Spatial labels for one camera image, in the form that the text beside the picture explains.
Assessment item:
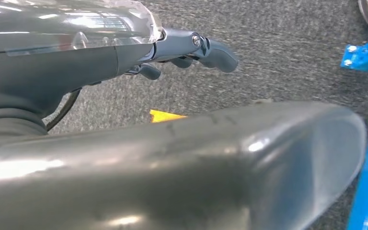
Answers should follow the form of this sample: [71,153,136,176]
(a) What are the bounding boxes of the yellow floor tape square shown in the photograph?
[149,109,188,124]

